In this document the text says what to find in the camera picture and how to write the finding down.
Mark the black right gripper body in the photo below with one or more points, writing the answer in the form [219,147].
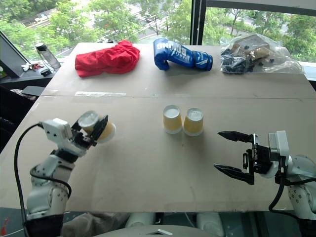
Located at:
[261,158]

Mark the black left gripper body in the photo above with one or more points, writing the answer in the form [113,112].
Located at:
[82,139]

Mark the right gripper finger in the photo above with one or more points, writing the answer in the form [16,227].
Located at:
[237,174]
[237,137]

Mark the yellow paper cup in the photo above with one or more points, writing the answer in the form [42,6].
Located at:
[172,123]
[87,118]
[193,126]

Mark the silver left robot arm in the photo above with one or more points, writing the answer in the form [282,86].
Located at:
[47,172]

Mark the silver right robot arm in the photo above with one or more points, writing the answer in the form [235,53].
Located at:
[301,195]

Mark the white rounded robot leg part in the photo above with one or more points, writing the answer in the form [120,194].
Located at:
[209,223]
[140,219]

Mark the small black device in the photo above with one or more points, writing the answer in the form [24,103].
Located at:
[45,72]

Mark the red crumpled cloth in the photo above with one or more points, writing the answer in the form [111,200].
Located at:
[106,59]

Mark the red key bunch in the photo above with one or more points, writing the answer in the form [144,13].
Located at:
[37,66]

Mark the clear water bottle black cap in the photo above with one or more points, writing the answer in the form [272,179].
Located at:
[48,58]

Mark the beige cloth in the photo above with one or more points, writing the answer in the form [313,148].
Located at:
[93,224]

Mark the clear plastic bag of parts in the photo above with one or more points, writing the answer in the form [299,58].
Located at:
[284,63]

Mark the dark slanted panel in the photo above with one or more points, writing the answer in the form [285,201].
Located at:
[10,56]

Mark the blue boxing glove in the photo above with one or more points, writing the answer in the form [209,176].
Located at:
[172,54]

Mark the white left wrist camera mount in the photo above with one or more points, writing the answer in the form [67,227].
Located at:
[56,130]

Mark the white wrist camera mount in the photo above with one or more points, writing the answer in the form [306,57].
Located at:
[56,130]
[279,145]

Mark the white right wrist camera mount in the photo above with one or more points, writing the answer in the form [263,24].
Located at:
[279,145]

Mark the black window frame post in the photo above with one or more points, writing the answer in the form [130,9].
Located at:
[197,19]

